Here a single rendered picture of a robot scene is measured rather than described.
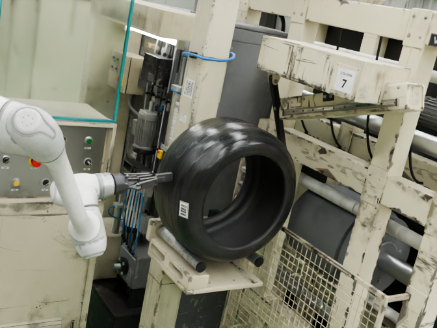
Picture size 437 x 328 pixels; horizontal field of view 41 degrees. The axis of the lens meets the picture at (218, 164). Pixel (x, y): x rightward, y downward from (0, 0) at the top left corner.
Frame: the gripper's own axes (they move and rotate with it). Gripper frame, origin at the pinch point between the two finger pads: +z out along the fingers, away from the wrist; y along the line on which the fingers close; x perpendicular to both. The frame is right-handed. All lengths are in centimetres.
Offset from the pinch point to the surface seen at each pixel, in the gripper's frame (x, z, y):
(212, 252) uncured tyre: 28.8, 17.0, -11.3
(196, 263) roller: 33.3, 10.8, -9.7
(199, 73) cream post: -32.3, 27.6, 26.2
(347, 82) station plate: -40, 55, -31
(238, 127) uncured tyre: -17.9, 28.3, -4.4
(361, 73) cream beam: -44, 56, -36
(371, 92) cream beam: -37, 62, -36
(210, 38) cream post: -47, 31, 26
